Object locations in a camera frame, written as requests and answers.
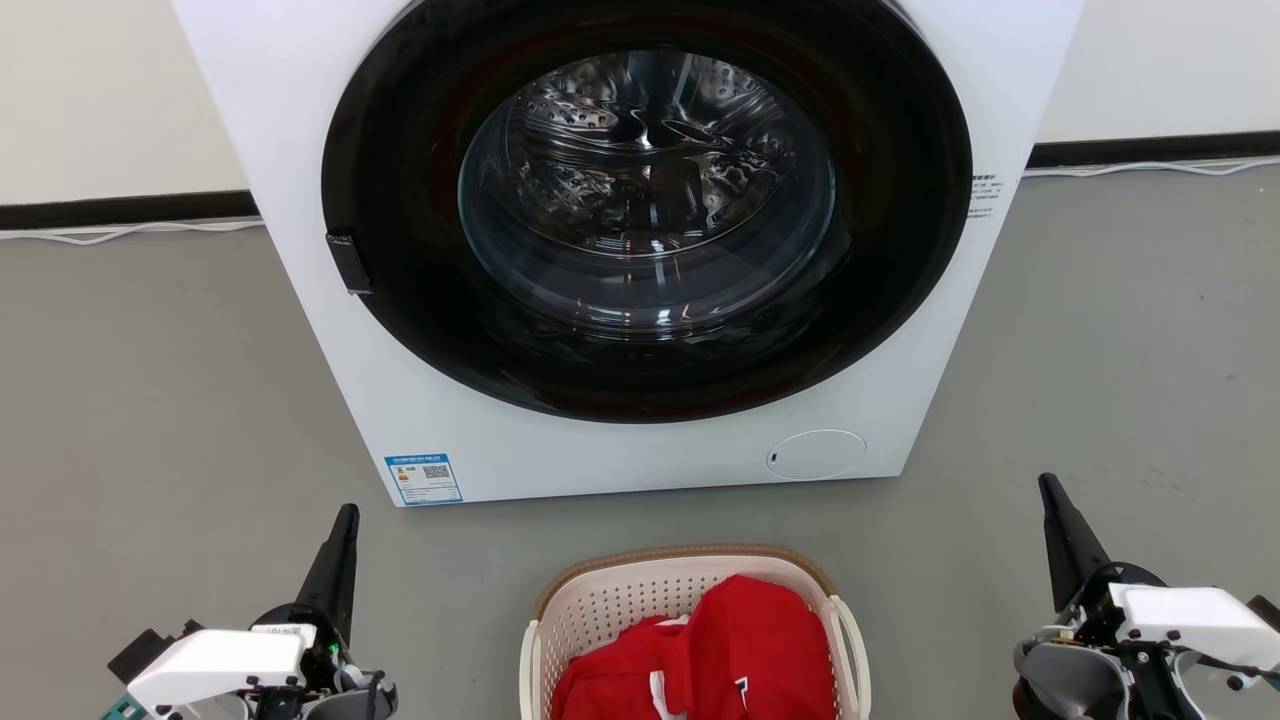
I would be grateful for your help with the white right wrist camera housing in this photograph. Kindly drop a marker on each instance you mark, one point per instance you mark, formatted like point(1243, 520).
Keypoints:
point(1190, 615)

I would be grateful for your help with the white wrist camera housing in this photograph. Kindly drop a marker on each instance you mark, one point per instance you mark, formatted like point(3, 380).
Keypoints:
point(1190, 615)
point(220, 655)

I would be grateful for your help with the stainless steel washer drum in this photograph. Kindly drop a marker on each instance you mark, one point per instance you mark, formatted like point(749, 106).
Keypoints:
point(640, 180)

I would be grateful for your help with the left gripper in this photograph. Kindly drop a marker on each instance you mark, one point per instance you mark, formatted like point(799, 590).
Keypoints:
point(345, 692)

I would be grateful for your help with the red garment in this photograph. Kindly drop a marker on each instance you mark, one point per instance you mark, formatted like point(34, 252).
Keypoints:
point(740, 640)

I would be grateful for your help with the blue energy label sticker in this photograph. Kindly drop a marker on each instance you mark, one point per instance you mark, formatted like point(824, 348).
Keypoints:
point(423, 479)

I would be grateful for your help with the black round washer door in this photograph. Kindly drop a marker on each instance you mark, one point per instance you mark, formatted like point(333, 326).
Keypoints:
point(400, 330)

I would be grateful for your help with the white front-load washing machine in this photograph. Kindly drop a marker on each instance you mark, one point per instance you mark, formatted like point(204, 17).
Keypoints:
point(300, 150)

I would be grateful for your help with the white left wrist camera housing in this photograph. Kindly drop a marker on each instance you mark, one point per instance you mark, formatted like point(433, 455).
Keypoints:
point(220, 655)

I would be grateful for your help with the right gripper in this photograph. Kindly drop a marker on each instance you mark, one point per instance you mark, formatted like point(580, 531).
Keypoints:
point(1070, 680)

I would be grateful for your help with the round white filter cover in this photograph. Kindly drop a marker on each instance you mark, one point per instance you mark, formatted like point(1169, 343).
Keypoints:
point(815, 455)

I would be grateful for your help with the small printed text label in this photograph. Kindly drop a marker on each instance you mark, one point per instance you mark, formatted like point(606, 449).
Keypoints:
point(983, 196)

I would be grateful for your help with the beige plastic laundry basket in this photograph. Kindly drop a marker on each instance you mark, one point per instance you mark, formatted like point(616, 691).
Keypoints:
point(600, 610)

